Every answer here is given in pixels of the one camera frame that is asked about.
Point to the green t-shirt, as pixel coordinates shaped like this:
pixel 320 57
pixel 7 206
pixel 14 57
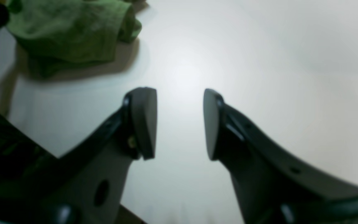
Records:
pixel 70 34

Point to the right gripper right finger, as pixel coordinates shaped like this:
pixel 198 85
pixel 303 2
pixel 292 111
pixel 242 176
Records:
pixel 271 185

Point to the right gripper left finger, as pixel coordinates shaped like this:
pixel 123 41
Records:
pixel 86 184

